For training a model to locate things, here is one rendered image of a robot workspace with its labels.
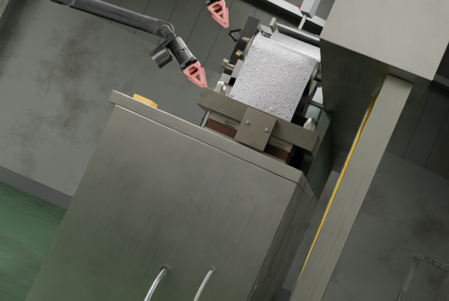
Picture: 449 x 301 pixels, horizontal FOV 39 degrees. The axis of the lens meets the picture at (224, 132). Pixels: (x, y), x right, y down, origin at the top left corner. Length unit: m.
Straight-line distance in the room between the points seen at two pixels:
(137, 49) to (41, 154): 1.21
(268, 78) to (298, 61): 0.12
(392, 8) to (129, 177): 1.00
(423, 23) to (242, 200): 0.82
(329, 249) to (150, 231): 0.75
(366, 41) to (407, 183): 4.61
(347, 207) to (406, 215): 4.57
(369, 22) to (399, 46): 0.08
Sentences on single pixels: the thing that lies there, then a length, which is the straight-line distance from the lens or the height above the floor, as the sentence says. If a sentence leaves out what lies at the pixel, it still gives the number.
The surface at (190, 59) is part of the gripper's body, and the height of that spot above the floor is 1.12.
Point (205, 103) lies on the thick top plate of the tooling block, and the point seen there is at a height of 0.98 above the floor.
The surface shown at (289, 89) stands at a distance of 2.20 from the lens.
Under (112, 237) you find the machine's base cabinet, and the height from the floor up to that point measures 0.48.
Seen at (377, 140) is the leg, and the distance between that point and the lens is 1.40.
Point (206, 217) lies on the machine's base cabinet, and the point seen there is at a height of 0.66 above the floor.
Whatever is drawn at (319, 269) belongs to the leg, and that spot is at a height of 0.69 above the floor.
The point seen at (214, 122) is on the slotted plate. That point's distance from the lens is 2.02.
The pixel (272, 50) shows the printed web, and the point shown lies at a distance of 2.24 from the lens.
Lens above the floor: 0.79
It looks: 4 degrees up
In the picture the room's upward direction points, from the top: 24 degrees clockwise
